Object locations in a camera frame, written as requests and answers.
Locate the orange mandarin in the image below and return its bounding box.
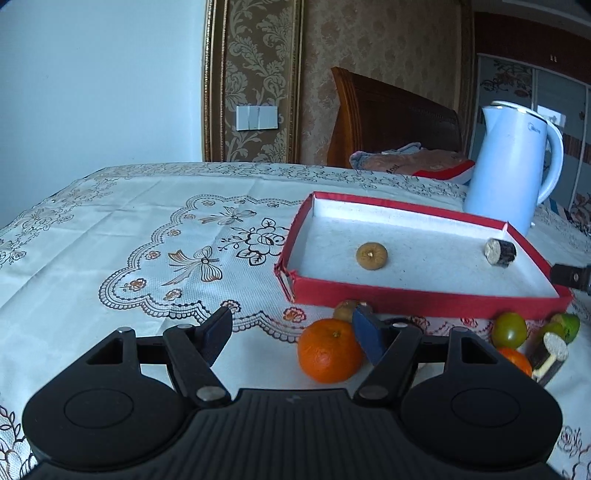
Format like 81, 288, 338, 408
297, 318, 365, 384

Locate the brown longan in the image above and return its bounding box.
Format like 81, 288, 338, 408
356, 242, 389, 269
333, 300, 375, 324

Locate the floral glass door wardrobe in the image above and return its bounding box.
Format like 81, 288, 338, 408
471, 11, 591, 224

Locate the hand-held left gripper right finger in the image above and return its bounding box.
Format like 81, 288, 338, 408
352, 305, 502, 409

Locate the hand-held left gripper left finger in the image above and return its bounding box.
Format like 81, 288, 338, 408
85, 306, 234, 409

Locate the yellow-green cherry tomato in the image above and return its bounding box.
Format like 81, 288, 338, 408
490, 312, 528, 350
549, 313, 581, 343

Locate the dark sugarcane piece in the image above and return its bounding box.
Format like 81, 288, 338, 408
526, 329, 570, 387
483, 237, 517, 269

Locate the folded peach striped blanket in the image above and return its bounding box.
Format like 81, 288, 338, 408
348, 143, 476, 188

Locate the wooden bed headboard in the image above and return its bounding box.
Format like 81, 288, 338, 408
327, 67, 464, 169

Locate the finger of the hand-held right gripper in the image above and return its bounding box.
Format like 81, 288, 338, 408
551, 263, 591, 294

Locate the orange cherry tomato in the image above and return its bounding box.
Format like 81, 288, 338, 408
496, 347, 533, 377

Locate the embroidered cream tablecloth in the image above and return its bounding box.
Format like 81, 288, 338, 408
0, 161, 591, 480

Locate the white electric kettle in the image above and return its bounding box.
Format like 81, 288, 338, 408
463, 100, 565, 236

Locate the red cardboard box tray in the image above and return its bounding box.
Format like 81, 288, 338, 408
274, 191, 574, 321

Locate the white wall light switch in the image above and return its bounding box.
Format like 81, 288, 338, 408
235, 104, 280, 131

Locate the gold wall moulding frame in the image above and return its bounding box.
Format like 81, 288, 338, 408
201, 0, 305, 164

